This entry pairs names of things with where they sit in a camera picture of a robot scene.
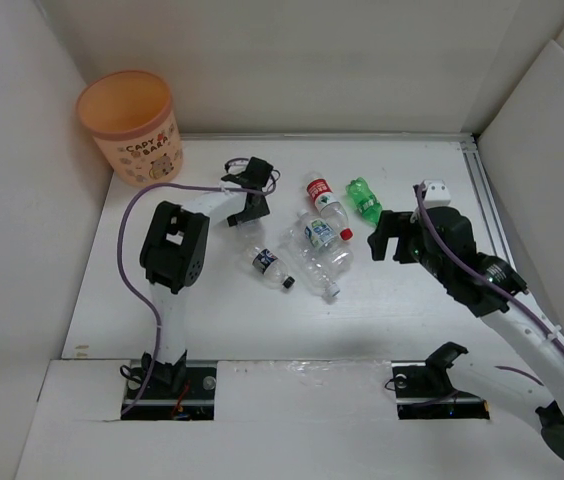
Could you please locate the green plastic bottle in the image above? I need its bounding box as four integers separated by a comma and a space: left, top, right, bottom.
346, 177, 383, 225

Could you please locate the red label plastic bottle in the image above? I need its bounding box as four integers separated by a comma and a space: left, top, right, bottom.
304, 171, 353, 241

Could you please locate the white green label bottle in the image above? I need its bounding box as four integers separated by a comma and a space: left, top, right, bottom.
297, 209, 353, 275

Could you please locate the dark label black cap bottle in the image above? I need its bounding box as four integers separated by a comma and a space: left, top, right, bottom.
244, 244, 295, 291

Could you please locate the clear crushed plastic bottle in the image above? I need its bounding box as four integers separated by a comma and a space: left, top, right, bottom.
280, 228, 340, 303

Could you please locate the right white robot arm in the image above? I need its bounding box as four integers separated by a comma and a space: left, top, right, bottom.
368, 203, 564, 461

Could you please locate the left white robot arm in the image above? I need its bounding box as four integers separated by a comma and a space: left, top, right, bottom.
140, 157, 275, 397

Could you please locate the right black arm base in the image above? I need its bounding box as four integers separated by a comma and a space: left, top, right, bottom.
384, 342, 490, 420

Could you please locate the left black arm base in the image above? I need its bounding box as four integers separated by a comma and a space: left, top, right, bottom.
119, 353, 217, 422

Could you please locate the orange capybara plastic bin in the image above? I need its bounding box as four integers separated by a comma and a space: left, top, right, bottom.
76, 70, 183, 188

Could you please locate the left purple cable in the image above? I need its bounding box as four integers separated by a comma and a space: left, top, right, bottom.
117, 155, 281, 416

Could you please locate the purple cable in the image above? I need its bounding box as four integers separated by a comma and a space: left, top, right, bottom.
117, 155, 281, 416
414, 184, 564, 406

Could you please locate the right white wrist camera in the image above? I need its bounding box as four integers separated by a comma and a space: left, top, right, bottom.
420, 180, 451, 209

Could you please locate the aluminium rail right edge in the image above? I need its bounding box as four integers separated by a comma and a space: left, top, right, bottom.
460, 135, 516, 267

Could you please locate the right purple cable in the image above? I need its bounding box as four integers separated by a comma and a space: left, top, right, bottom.
414, 184, 564, 406

